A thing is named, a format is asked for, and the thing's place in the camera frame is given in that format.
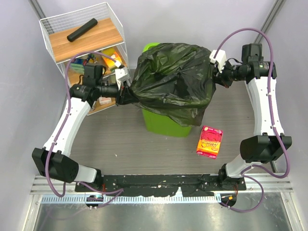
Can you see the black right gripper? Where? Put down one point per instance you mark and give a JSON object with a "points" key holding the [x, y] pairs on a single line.
{"points": [[221, 79]]}

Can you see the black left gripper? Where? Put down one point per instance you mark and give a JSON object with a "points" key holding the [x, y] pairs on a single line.
{"points": [[126, 96]]}

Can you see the green plastic trash bin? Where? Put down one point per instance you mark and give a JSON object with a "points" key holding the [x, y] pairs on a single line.
{"points": [[163, 125]]}

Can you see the black trash bag roll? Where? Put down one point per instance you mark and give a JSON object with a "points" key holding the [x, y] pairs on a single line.
{"points": [[82, 30]]}

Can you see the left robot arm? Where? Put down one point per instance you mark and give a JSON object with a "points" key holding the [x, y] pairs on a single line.
{"points": [[53, 159]]}

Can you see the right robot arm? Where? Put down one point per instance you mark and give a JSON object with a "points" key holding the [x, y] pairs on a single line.
{"points": [[269, 141]]}

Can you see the white red small box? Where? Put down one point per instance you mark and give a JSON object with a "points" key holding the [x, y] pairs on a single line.
{"points": [[104, 100]]}

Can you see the yellow orange sponge pack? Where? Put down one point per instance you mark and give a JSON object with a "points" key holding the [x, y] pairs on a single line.
{"points": [[111, 58]]}

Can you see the blue green sponge pack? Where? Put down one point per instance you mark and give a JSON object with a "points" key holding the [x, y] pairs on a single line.
{"points": [[78, 65]]}

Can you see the pink orange sponge package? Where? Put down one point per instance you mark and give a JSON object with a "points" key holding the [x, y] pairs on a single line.
{"points": [[209, 142]]}

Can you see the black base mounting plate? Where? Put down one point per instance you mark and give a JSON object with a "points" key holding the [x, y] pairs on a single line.
{"points": [[191, 185]]}

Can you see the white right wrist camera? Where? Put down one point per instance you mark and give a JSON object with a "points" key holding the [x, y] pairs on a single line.
{"points": [[218, 58]]}

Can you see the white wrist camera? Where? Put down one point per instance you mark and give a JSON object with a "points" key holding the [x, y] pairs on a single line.
{"points": [[121, 74], [218, 58]]}

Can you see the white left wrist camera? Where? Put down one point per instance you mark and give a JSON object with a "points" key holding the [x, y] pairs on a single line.
{"points": [[121, 74]]}

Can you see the white wire shelf rack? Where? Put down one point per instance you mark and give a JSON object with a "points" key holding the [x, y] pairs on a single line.
{"points": [[108, 33]]}

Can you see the aluminium frame rail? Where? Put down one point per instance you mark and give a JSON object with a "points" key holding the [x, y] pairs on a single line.
{"points": [[41, 186]]}

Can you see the grey slotted cable duct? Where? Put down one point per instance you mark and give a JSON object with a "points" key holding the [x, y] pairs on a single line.
{"points": [[91, 199]]}

